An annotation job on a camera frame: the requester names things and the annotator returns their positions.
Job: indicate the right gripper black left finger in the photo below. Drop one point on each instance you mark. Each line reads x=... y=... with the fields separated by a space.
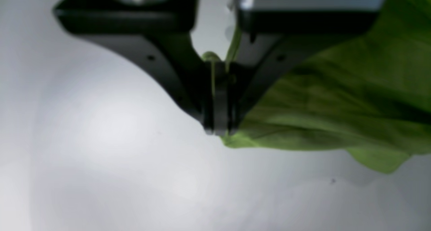
x=156 y=38

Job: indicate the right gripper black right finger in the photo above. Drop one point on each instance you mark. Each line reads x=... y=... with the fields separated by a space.
x=274 y=36

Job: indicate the green T-shirt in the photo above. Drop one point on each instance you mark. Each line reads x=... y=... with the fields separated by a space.
x=369 y=96

